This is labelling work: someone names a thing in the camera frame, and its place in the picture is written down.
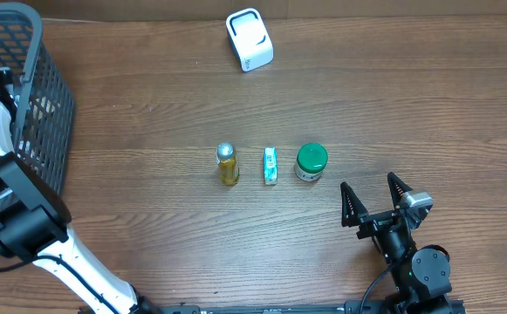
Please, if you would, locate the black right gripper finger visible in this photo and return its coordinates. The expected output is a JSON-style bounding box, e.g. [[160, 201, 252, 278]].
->
[[340, 181, 368, 227], [387, 172, 413, 208]]

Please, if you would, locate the green lid white jar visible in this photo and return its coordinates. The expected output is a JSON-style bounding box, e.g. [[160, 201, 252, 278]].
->
[[294, 142, 328, 181]]

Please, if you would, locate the teal white small packet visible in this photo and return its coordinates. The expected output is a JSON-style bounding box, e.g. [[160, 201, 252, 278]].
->
[[264, 147, 277, 185]]

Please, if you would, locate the yellow bottle with silver cap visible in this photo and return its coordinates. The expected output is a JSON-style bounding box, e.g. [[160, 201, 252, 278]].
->
[[216, 142, 239, 186]]

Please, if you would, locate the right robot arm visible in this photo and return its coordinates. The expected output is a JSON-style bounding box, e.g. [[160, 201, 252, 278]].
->
[[340, 172, 457, 313]]

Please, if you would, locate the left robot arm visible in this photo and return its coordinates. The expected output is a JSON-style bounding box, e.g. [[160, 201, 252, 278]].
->
[[0, 71, 160, 313]]

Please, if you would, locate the white barcode scanner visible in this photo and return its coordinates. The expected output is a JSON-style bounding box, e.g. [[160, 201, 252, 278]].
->
[[225, 8, 274, 72]]

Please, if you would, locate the grey plastic shopping basket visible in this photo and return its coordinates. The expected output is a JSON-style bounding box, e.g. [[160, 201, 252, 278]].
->
[[0, 3, 75, 194]]

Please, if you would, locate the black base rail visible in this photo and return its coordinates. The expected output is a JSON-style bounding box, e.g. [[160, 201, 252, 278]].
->
[[77, 298, 467, 314]]

